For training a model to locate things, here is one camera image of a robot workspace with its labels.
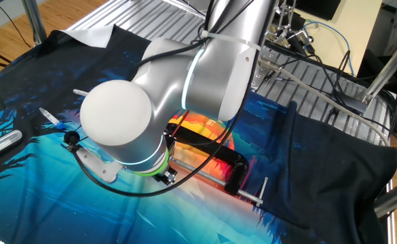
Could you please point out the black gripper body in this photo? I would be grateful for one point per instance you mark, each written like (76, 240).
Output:
(167, 176)

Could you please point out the black white pencil sharpener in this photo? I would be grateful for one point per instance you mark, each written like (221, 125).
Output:
(171, 144)

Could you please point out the red pencil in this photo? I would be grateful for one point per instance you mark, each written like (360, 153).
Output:
(181, 122)

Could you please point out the black C-clamp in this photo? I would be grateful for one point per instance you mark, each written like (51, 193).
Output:
(225, 152)

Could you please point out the printed sunset forest cloth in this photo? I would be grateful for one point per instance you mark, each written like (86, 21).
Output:
(49, 203)

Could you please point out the small clear tube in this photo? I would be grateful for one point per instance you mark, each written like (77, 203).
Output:
(79, 92)

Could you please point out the small clear blue marker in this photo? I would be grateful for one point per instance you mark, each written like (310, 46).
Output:
(50, 118)

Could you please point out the large clear tube blue cap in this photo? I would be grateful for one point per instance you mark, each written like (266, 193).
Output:
(3, 143)

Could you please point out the metal clamp fixture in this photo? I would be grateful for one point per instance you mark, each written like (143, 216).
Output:
(288, 37)

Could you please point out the grey power adapter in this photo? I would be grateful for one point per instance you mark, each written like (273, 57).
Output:
(352, 103)

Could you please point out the black monitor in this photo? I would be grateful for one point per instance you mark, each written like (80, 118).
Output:
(317, 8)

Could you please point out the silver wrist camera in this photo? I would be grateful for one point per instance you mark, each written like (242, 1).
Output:
(98, 166)

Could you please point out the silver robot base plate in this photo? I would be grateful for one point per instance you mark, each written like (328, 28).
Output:
(269, 79)

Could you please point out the aluminium frame post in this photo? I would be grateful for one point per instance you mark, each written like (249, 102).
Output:
(33, 20)
(395, 196)
(388, 64)

